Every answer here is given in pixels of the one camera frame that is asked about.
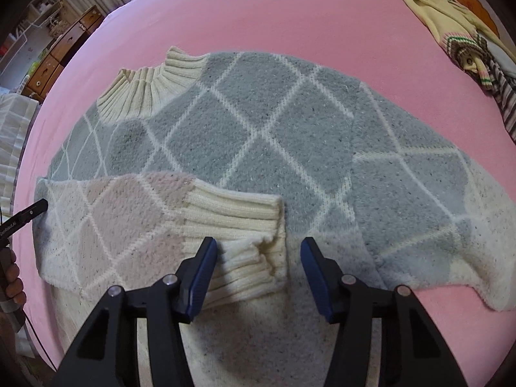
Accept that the person's left hand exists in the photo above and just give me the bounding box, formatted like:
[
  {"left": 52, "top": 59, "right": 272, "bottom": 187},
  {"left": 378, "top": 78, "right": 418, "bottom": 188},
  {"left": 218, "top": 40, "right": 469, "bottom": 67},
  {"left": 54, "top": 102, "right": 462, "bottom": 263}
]
[{"left": 0, "top": 250, "right": 27, "bottom": 313}]

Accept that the striped garment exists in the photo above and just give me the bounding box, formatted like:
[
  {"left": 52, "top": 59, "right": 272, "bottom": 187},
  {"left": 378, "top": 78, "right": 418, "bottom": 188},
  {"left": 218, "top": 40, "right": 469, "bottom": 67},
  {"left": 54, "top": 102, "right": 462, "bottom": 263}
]
[{"left": 480, "top": 44, "right": 516, "bottom": 146}]

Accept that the pale white garment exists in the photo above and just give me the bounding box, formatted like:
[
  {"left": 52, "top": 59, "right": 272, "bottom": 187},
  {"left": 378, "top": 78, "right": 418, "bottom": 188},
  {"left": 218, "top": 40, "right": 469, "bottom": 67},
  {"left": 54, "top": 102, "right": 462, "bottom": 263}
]
[{"left": 484, "top": 34, "right": 516, "bottom": 75}]

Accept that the black cable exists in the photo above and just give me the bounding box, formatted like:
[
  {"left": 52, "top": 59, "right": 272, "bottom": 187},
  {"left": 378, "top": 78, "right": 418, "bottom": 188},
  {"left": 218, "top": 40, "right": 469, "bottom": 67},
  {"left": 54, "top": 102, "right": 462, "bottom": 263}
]
[{"left": 22, "top": 314, "right": 59, "bottom": 373}]

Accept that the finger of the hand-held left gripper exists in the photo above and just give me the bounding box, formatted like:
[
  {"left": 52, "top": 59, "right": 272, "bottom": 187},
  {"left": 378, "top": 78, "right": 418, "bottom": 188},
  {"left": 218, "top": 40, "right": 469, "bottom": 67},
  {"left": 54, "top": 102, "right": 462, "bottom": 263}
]
[{"left": 0, "top": 198, "right": 50, "bottom": 236}]

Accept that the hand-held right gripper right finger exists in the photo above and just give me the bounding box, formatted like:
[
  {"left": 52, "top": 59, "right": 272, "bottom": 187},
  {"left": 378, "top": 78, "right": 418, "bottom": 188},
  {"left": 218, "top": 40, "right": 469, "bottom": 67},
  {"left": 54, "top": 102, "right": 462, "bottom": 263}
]
[{"left": 300, "top": 237, "right": 470, "bottom": 387}]

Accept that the yellow knit sweater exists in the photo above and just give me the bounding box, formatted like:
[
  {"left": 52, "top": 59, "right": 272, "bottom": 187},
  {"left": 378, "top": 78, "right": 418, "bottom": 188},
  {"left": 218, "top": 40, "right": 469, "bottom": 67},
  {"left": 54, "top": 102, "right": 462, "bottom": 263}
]
[{"left": 395, "top": 0, "right": 494, "bottom": 89}]

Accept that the white wall shelf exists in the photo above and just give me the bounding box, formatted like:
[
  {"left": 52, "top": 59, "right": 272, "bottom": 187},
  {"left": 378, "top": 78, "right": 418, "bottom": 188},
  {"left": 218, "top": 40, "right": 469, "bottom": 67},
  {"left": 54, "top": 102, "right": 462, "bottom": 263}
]
[{"left": 26, "top": 0, "right": 67, "bottom": 31}]

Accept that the grey diamond knit sweater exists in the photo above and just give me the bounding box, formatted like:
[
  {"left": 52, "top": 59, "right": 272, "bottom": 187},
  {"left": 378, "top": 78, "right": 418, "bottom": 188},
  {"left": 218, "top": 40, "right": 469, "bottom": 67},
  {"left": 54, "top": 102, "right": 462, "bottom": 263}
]
[{"left": 32, "top": 46, "right": 516, "bottom": 387}]

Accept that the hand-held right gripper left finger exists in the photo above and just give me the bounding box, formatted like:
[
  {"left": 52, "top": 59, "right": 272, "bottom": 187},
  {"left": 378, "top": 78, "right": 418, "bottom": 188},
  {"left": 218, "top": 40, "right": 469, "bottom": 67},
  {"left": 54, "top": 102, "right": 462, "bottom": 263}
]
[{"left": 50, "top": 237, "right": 218, "bottom": 387}]

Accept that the wooden desk with drawers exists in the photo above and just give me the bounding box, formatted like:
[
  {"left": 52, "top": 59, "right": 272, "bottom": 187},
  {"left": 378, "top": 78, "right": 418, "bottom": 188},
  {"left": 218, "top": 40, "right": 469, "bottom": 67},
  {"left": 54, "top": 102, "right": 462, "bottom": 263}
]
[{"left": 20, "top": 6, "right": 103, "bottom": 103}]

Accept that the pink bed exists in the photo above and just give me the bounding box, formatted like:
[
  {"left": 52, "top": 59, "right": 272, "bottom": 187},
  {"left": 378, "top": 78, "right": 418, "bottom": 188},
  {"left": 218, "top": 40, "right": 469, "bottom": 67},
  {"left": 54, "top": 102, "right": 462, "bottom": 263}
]
[{"left": 8, "top": 0, "right": 516, "bottom": 387}]

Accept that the pillow with orange cartoon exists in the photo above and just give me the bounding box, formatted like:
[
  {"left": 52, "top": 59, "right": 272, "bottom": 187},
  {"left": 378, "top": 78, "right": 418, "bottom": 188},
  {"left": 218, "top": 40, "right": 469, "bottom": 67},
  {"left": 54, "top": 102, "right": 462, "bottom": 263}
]
[{"left": 455, "top": 0, "right": 501, "bottom": 37}]

